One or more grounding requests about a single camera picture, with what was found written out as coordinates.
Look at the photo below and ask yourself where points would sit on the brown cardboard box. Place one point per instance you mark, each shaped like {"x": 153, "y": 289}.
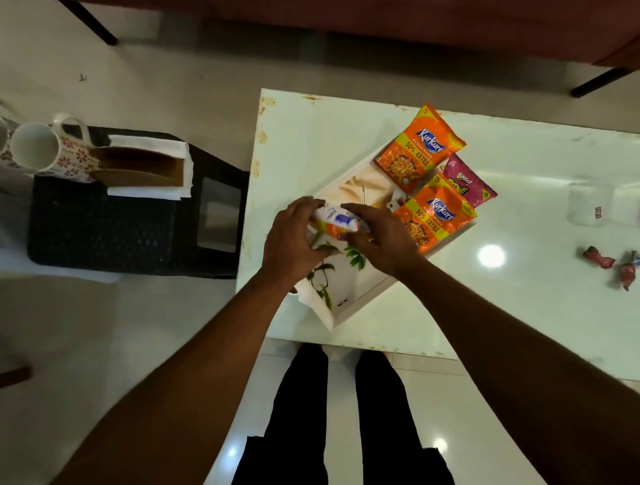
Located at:
{"x": 137, "y": 166}

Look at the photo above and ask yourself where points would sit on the orange snack packet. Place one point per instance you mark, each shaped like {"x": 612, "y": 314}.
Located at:
{"x": 417, "y": 147}
{"x": 434, "y": 214}

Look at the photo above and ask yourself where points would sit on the person's left forearm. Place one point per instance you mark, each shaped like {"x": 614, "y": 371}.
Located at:
{"x": 185, "y": 394}

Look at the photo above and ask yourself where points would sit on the pink snack packet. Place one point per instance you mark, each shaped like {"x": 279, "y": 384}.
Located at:
{"x": 467, "y": 182}

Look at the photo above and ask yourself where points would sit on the person's left fingers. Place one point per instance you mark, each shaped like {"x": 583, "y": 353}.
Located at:
{"x": 305, "y": 207}

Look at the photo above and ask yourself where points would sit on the white and blue snack packet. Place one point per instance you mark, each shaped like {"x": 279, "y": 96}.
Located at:
{"x": 336, "y": 220}

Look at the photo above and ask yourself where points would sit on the person's black trousers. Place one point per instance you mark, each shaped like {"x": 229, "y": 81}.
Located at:
{"x": 345, "y": 424}

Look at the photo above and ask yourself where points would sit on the person's right fingers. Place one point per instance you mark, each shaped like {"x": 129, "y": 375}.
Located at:
{"x": 360, "y": 215}

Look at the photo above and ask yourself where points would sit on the red wrapped candy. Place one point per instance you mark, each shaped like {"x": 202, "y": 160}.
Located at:
{"x": 627, "y": 272}
{"x": 598, "y": 258}

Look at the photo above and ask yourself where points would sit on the white tray with leaf print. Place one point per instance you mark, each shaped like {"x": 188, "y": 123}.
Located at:
{"x": 350, "y": 260}

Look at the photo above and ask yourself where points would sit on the brown wooden bench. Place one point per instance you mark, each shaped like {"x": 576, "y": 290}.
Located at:
{"x": 400, "y": 25}

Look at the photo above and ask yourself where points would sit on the black plastic stool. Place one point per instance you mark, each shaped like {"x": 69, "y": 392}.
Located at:
{"x": 130, "y": 220}

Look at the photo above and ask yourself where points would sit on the clear glass tumbler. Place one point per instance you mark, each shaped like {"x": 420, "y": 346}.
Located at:
{"x": 590, "y": 202}

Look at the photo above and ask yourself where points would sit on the person's left hand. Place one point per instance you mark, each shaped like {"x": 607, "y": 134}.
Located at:
{"x": 290, "y": 242}

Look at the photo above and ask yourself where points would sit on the person's right forearm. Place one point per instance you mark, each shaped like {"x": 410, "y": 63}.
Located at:
{"x": 530, "y": 384}

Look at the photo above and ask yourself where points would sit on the floral white mug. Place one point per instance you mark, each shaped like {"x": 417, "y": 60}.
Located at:
{"x": 4, "y": 145}
{"x": 47, "y": 150}

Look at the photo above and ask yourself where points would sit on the person's right hand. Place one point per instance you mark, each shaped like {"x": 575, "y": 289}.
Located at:
{"x": 385, "y": 240}

